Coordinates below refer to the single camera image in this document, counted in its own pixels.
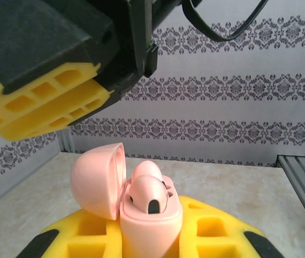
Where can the aluminium side rail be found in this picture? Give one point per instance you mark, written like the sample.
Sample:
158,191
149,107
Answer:
303,174

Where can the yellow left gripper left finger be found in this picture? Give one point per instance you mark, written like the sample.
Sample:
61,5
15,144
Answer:
88,236

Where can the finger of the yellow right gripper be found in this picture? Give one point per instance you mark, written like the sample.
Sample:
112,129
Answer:
61,113
34,40

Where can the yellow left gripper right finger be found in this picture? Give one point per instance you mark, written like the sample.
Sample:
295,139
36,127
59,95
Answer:
217,236

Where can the light pink earbud charging case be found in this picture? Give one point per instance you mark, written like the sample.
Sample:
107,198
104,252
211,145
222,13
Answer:
147,228

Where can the aluminium frame post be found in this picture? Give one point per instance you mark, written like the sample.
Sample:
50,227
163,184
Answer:
66,139

